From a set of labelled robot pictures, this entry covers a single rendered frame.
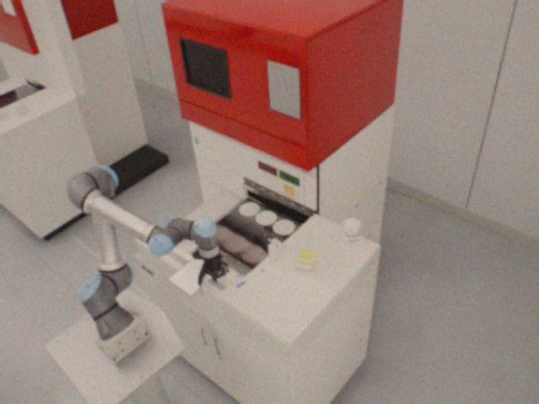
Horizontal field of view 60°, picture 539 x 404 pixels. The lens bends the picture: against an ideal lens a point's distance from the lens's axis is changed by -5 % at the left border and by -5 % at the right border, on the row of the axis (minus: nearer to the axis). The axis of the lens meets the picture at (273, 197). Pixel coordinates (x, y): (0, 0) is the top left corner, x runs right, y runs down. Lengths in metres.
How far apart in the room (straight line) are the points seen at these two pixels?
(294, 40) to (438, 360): 1.96
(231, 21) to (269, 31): 0.20
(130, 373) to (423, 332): 1.76
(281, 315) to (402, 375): 1.18
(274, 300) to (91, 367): 0.76
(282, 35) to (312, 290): 0.97
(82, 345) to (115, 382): 0.24
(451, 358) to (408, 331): 0.29
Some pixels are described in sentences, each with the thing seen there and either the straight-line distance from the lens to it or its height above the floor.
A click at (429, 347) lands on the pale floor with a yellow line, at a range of 3.01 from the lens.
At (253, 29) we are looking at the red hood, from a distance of 1.93.
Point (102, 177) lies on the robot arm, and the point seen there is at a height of 1.40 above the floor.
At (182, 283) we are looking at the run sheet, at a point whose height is 0.97.
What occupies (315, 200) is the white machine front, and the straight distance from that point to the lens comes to 2.21.
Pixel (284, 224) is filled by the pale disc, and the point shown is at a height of 0.90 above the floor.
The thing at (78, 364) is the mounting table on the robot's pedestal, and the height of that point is 0.82.
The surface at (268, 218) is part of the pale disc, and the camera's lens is 2.34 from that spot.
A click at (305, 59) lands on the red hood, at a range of 1.81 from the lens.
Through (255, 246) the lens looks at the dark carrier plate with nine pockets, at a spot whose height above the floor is 0.90.
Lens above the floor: 2.46
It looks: 39 degrees down
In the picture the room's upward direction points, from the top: 4 degrees counter-clockwise
